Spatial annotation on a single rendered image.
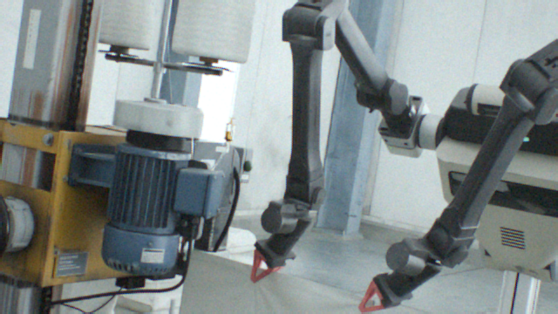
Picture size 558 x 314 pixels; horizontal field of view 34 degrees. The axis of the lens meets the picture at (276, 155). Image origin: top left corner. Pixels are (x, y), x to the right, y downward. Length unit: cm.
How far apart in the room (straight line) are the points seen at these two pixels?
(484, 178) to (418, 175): 891
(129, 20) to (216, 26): 26
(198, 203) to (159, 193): 8
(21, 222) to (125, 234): 21
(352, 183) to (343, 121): 75
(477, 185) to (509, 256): 62
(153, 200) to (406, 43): 916
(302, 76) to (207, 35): 22
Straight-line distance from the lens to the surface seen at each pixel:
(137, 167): 181
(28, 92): 195
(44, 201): 190
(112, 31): 209
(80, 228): 196
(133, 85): 801
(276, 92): 977
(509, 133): 173
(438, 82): 1065
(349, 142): 1081
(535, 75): 169
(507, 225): 231
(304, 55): 192
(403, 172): 1076
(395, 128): 232
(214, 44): 191
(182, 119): 180
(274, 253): 207
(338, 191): 1086
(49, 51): 192
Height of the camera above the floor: 147
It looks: 4 degrees down
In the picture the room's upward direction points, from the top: 9 degrees clockwise
